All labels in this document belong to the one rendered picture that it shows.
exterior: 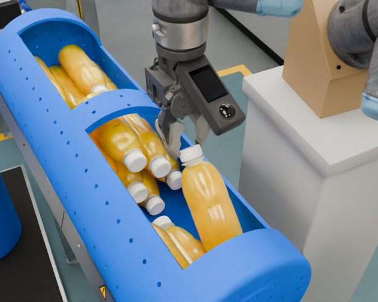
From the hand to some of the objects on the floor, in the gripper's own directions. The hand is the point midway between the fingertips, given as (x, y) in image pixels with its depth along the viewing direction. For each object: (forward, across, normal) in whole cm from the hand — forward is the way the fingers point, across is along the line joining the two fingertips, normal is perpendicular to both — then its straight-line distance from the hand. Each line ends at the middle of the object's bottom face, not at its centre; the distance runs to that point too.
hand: (188, 151), depth 76 cm
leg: (+124, +13, -76) cm, 146 cm away
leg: (+124, +13, -174) cm, 214 cm away
